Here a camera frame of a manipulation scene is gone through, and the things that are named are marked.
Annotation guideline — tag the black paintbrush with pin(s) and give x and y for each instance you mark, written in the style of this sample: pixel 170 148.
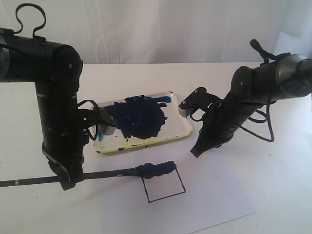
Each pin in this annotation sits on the black paintbrush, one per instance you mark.
pixel 145 171

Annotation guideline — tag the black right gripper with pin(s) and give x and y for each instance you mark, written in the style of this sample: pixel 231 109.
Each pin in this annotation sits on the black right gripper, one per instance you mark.
pixel 218 127

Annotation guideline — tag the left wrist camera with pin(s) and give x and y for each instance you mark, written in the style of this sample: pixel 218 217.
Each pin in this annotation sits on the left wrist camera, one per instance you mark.
pixel 107 123

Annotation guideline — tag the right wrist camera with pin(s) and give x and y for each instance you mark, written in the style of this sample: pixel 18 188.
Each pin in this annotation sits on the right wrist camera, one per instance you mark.
pixel 198 99

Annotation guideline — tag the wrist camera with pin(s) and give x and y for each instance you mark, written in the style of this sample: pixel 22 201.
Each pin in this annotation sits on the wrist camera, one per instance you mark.
pixel 198 99
pixel 107 123

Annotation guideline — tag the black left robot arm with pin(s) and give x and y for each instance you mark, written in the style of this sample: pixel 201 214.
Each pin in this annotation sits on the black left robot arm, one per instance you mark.
pixel 55 70

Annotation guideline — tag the white paper with square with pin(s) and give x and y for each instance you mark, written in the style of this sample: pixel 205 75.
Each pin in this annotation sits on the white paper with square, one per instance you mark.
pixel 202 192

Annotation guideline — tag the white backdrop curtain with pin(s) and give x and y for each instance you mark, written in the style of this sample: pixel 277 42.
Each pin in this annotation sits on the white backdrop curtain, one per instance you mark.
pixel 169 31

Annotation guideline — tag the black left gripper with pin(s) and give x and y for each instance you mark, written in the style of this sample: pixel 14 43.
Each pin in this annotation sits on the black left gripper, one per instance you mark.
pixel 63 142

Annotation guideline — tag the white paint tray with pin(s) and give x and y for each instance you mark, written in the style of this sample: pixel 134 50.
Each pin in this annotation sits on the white paint tray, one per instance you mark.
pixel 143 121

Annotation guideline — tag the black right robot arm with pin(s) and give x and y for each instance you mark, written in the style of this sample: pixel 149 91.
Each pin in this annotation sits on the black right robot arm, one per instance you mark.
pixel 252 88

